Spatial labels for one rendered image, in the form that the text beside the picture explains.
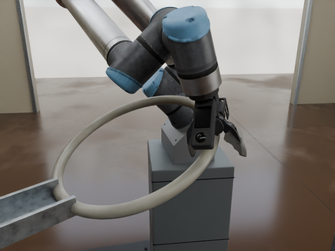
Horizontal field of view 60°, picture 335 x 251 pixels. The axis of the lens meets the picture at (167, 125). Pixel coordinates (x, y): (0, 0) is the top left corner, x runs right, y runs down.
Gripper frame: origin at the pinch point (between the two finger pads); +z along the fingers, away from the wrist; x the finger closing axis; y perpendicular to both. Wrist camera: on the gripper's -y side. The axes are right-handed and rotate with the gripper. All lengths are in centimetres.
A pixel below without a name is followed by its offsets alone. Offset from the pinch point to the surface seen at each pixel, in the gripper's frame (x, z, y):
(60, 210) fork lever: 30.8, -7.2, -24.3
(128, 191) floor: 128, 136, 98
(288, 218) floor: -9, 164, 101
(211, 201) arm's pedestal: 21, 63, 35
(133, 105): 31.8, -5.5, 20.6
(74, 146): 44.9, -5.0, 0.5
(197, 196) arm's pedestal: 27, 57, 34
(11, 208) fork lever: 44, -8, -26
